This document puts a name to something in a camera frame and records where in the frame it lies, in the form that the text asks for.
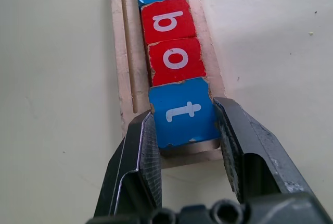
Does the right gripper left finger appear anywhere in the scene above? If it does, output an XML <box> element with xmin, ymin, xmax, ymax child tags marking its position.
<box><xmin>93</xmin><ymin>109</ymin><xmax>163</xmax><ymax>219</ymax></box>

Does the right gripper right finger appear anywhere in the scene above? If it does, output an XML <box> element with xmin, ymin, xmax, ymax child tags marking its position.
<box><xmin>213</xmin><ymin>96</ymin><xmax>313</xmax><ymax>204</ymax></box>

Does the blue letter tile t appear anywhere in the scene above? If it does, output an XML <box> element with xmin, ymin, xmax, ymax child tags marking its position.
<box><xmin>148</xmin><ymin>77</ymin><xmax>222</xmax><ymax>150</ymax></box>

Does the red letter tile o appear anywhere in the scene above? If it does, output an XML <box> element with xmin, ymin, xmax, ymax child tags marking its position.
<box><xmin>147</xmin><ymin>37</ymin><xmax>207</xmax><ymax>88</ymax></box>

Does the red letter tile b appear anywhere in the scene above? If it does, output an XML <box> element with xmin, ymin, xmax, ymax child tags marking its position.
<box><xmin>140</xmin><ymin>0</ymin><xmax>197</xmax><ymax>45</ymax></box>

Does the wooden letter tray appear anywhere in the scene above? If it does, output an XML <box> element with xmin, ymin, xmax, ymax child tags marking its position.
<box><xmin>109</xmin><ymin>0</ymin><xmax>226</xmax><ymax>170</ymax></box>

